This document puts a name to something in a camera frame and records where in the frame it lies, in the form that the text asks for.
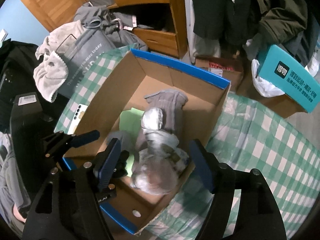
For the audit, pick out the light green paper sheet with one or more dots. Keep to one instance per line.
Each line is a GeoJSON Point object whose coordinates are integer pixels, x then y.
{"type": "Point", "coordinates": [129, 122]}

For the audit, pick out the white plastic bag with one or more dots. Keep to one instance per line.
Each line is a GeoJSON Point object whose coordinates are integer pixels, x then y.
{"type": "Point", "coordinates": [263, 87]}

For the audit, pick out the small labelled cardboard box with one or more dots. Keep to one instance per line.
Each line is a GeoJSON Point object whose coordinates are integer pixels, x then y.
{"type": "Point", "coordinates": [230, 69]}

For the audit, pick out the teal shoe box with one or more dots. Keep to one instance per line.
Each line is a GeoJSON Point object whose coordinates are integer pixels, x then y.
{"type": "Point", "coordinates": [284, 72]}

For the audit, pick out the green checkered tablecloth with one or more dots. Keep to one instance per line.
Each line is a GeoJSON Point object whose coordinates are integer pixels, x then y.
{"type": "Point", "coordinates": [249, 135]}

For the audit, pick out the brown cardboard box under teal box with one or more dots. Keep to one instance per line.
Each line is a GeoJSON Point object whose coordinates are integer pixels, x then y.
{"type": "Point", "coordinates": [283, 105]}

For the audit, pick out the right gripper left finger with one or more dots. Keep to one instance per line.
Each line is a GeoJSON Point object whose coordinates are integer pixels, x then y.
{"type": "Point", "coordinates": [110, 164]}

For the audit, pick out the person's hand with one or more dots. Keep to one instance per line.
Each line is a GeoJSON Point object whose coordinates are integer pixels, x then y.
{"type": "Point", "coordinates": [17, 214]}

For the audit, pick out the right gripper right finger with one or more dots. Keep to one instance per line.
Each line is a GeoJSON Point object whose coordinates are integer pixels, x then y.
{"type": "Point", "coordinates": [204, 163]}

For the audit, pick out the grey printed tote bag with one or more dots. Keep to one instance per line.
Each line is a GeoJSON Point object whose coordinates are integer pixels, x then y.
{"type": "Point", "coordinates": [80, 56]}

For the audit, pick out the light grey fleece towel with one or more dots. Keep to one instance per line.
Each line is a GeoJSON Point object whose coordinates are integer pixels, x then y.
{"type": "Point", "coordinates": [52, 71]}

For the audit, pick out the dark hanging jacket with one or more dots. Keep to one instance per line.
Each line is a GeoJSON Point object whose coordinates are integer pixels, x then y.
{"type": "Point", "coordinates": [291, 24]}

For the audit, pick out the white smartphone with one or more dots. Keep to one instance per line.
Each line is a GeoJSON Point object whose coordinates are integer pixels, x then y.
{"type": "Point", "coordinates": [77, 118]}

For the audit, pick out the grey hoodie pile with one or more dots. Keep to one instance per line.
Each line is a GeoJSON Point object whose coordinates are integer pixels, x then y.
{"type": "Point", "coordinates": [116, 26]}

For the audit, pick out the white plastic bundle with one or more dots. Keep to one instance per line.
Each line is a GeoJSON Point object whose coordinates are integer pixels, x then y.
{"type": "Point", "coordinates": [158, 161]}

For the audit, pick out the grey knit garment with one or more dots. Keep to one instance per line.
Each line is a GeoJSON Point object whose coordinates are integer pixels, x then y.
{"type": "Point", "coordinates": [171, 102]}

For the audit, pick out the blue-edged cardboard box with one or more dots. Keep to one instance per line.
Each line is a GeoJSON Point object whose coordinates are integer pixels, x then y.
{"type": "Point", "coordinates": [118, 81]}

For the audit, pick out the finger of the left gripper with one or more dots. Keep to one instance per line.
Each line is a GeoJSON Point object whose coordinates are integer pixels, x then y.
{"type": "Point", "coordinates": [76, 141]}

